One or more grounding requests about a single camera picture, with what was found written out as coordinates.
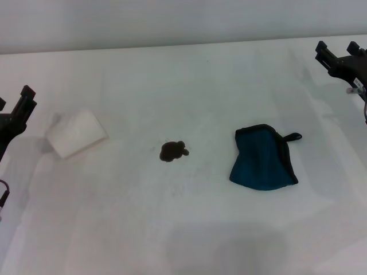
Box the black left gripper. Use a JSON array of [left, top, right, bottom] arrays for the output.
[[0, 84, 38, 163]]

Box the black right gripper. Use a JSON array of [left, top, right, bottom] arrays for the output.
[[314, 40, 367, 100]]

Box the white paper cup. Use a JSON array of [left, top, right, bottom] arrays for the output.
[[45, 107, 110, 159]]

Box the blue rag with black edge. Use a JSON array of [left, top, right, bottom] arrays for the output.
[[229, 123, 303, 192]]

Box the black water stain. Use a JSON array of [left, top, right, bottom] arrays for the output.
[[159, 140, 191, 163]]

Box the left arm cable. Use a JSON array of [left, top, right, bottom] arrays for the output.
[[0, 179, 11, 223]]

